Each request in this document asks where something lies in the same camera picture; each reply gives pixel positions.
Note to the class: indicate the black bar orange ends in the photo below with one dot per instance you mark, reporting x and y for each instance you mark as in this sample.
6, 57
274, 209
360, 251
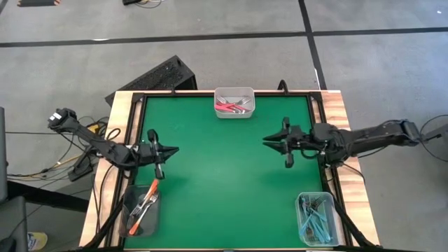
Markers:
38, 3

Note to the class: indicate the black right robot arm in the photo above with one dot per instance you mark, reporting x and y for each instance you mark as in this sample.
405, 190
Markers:
371, 138

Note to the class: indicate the gray plastic bin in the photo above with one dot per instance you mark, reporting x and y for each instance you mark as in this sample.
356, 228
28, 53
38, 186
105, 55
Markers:
231, 92

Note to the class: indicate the black perforated computer case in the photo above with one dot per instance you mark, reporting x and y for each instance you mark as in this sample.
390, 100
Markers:
157, 77

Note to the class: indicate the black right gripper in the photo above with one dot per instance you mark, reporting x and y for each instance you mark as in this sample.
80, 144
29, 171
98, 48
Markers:
302, 140

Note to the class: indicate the black frame strut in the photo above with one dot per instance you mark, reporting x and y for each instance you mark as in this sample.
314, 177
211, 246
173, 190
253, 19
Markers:
105, 224
350, 224

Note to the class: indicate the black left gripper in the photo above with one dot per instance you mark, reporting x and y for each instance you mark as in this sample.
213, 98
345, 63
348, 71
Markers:
145, 154

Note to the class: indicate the black table border frame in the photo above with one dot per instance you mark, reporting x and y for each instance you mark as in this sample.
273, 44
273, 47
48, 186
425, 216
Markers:
192, 94

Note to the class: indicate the yellow blue packet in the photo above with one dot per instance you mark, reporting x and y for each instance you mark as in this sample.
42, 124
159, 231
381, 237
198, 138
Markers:
38, 241

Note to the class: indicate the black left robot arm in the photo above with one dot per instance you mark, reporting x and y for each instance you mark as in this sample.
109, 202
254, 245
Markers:
105, 148

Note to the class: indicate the black floor pedal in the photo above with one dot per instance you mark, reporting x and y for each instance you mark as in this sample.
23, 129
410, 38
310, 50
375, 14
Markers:
80, 169

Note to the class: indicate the wooden table frame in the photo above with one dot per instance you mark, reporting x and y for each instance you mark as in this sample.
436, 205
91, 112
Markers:
120, 115

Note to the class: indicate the black metal floor beam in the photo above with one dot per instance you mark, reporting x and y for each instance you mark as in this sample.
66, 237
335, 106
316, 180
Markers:
45, 196

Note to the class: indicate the clear plastic bin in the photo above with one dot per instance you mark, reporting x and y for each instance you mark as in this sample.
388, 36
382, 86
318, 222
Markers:
154, 224
334, 224

